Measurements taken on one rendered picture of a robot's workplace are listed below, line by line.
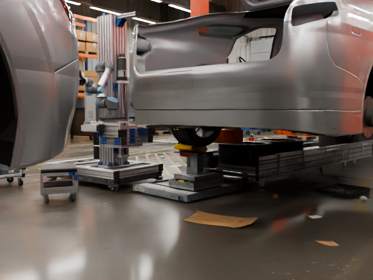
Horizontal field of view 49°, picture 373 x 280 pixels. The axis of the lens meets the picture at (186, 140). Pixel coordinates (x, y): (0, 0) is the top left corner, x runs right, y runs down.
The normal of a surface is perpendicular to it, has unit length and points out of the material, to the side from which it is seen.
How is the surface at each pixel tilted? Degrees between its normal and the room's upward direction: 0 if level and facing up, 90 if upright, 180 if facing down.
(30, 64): 92
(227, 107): 110
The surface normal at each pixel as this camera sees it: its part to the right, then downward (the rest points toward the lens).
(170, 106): -0.66, 0.38
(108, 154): -0.60, 0.06
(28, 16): 0.92, 0.03
